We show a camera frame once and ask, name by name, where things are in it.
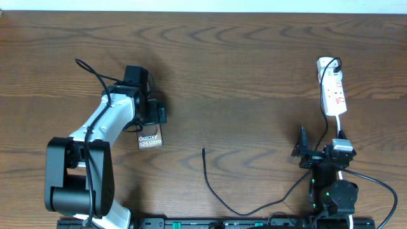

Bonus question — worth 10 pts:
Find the white power strip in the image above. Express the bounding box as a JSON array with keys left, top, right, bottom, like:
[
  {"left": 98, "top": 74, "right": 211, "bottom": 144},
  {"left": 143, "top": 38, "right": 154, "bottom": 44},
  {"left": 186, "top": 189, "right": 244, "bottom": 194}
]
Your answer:
[{"left": 317, "top": 57, "right": 347, "bottom": 116}]

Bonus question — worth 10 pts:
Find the white power strip cord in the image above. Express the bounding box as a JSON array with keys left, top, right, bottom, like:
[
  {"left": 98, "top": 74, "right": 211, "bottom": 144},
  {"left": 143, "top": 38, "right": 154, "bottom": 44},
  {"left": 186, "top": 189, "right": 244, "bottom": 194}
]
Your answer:
[{"left": 335, "top": 114, "right": 354, "bottom": 229}]

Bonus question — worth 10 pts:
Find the black USB charging cable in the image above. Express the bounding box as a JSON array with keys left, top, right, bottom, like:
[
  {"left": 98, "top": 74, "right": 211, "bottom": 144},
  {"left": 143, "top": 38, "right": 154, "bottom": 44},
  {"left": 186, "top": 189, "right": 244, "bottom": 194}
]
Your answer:
[{"left": 202, "top": 57, "right": 343, "bottom": 218}]

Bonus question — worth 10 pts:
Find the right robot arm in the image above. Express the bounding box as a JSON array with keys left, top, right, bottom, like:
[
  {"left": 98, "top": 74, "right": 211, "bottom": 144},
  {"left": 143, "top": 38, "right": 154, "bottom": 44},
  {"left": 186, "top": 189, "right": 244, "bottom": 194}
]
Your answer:
[{"left": 291, "top": 127, "right": 359, "bottom": 228}]

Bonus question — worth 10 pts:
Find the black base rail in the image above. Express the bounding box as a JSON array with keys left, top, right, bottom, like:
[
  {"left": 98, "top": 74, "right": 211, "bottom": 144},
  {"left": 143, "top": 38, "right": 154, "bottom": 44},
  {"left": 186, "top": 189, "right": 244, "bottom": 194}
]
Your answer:
[{"left": 56, "top": 216, "right": 376, "bottom": 229}]

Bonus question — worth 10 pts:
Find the black USB plug in strip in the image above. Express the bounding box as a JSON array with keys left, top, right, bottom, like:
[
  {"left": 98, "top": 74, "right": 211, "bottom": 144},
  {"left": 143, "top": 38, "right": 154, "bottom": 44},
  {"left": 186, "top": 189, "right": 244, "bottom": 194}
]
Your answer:
[{"left": 333, "top": 65, "right": 342, "bottom": 73}]

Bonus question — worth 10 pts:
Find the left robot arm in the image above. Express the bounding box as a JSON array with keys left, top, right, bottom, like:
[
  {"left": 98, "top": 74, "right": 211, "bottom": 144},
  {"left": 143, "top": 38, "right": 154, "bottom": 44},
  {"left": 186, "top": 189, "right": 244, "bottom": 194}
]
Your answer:
[{"left": 44, "top": 82, "right": 166, "bottom": 228}]

